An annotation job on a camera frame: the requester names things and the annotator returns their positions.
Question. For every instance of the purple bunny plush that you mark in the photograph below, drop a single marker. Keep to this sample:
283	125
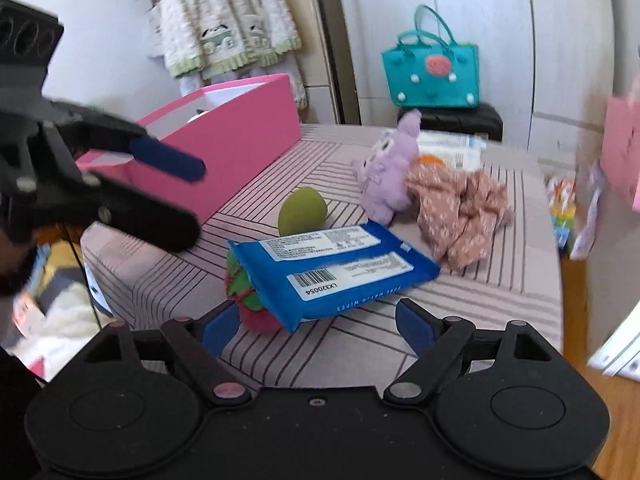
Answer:
385	170

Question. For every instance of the black storage case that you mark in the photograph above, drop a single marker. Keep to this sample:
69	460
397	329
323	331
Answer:
450	117

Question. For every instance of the white fluffy cloth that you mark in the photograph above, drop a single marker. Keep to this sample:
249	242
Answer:
70	320

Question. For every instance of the white green-trimmed plush jacket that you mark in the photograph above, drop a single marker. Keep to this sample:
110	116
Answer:
225	10

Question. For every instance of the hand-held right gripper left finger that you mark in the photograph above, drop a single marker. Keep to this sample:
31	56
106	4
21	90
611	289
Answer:
220	327

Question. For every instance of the white wet wipes pack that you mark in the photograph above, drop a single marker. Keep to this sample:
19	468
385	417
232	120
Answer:
450	152

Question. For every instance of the pink floral cloth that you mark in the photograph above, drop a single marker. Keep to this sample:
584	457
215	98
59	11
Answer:
460	215

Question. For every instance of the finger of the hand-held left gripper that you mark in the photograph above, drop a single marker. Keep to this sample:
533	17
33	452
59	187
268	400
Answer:
150	220
170	157

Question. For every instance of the blue wet wipes pack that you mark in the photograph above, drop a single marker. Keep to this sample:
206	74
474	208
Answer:
350	275

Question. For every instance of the white wardrobe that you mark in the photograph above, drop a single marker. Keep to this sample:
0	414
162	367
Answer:
500	35

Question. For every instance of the orange plush fruit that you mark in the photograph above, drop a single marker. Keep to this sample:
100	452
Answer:
431	160

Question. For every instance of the pink storage box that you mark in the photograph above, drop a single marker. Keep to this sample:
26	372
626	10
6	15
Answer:
225	145

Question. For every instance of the teal felt handbag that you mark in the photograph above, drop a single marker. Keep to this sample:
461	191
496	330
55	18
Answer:
425	80

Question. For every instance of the striped pink tablecloth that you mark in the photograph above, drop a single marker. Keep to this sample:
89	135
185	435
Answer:
500	300

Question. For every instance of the colourful toy box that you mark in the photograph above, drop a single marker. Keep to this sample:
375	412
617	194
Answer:
562	210

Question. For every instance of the white board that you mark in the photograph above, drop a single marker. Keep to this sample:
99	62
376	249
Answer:
620	350

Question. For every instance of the red strawberry plush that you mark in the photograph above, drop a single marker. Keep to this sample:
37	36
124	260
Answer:
255	317

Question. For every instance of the green plush fruit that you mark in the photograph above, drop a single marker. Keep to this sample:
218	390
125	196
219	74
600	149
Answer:
300	210

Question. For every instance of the white plastic packet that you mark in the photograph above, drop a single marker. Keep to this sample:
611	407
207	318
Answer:
590	220

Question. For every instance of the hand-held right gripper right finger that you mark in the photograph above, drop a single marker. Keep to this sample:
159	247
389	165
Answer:
412	327

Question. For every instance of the pink paper bag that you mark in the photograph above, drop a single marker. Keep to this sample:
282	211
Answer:
622	155

